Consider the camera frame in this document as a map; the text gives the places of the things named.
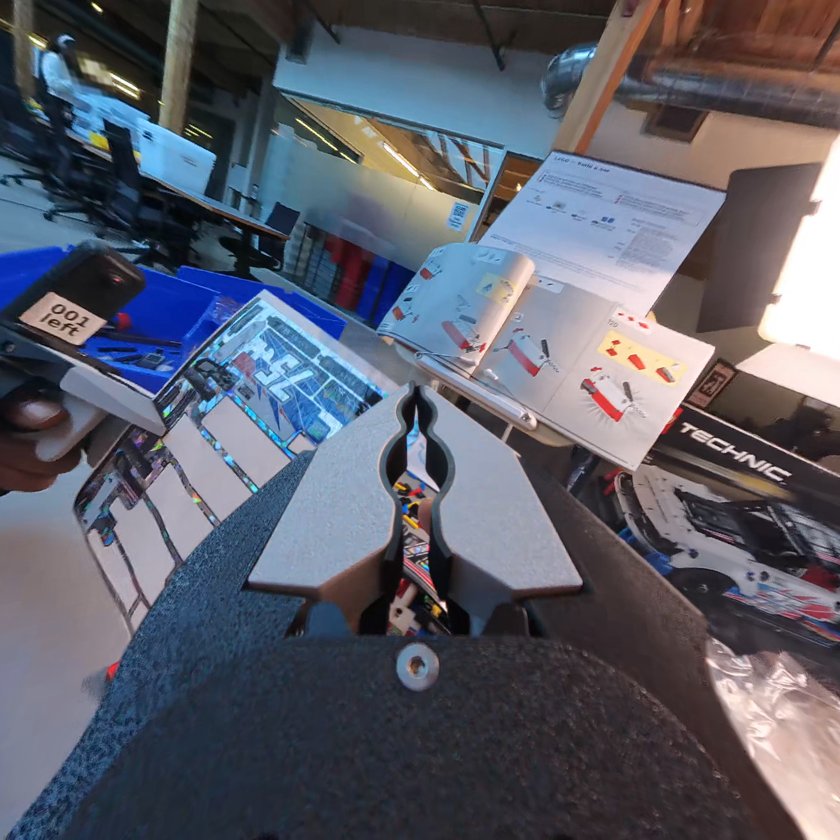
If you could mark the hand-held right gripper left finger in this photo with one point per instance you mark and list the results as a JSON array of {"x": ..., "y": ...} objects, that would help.
[{"x": 328, "y": 512}]

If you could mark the printed task sheet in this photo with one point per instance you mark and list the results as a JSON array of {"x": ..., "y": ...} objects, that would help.
[{"x": 604, "y": 229}]

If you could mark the person's left hand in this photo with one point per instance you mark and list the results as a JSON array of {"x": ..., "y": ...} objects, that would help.
[{"x": 19, "y": 453}]

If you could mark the clear plastic bags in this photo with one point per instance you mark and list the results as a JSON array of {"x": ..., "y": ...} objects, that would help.
[{"x": 774, "y": 722}]

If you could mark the blue plastic bin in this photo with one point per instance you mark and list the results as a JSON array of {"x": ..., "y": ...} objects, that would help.
[
  {"x": 164, "y": 315},
  {"x": 275, "y": 295}
]

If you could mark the lego set box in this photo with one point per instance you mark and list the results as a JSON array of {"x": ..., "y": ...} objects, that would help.
[{"x": 741, "y": 525}]

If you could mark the lego race car model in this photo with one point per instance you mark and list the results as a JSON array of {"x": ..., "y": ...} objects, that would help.
[{"x": 417, "y": 564}]

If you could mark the white storage boxes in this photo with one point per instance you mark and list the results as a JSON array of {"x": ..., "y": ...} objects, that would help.
[{"x": 174, "y": 157}]

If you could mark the white book stand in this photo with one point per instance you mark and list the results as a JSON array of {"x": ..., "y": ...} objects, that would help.
[{"x": 485, "y": 394}]

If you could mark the lego instruction booklet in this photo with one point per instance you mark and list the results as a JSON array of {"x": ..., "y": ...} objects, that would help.
[{"x": 544, "y": 341}]

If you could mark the stack of red blue bins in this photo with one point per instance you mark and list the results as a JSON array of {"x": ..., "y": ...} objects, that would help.
[{"x": 361, "y": 275}]

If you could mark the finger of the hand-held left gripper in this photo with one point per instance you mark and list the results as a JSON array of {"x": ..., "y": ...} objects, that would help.
[{"x": 111, "y": 400}]

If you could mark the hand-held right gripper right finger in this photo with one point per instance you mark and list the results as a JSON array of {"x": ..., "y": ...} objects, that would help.
[{"x": 505, "y": 512}]

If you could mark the holographic sticker sheet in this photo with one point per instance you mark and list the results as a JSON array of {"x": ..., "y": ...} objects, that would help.
[{"x": 229, "y": 407}]

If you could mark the metal ventilation duct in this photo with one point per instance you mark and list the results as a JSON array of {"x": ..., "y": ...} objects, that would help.
[{"x": 722, "y": 92}]

